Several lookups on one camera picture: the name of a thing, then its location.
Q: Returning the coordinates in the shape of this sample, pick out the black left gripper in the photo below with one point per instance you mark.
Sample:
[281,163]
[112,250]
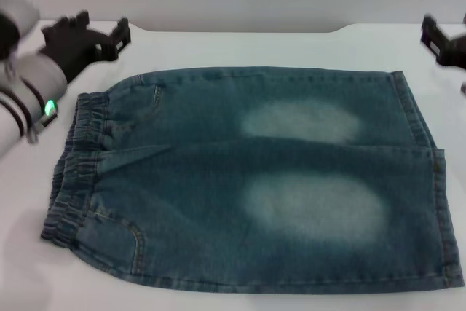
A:
[69,49]

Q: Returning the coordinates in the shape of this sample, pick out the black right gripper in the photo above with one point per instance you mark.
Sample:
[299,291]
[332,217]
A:
[453,50]

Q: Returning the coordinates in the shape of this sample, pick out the blue denim shorts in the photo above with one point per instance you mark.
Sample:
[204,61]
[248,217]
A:
[218,187]

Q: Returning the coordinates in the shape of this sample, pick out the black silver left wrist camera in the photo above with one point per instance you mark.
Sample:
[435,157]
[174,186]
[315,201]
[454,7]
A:
[8,34]

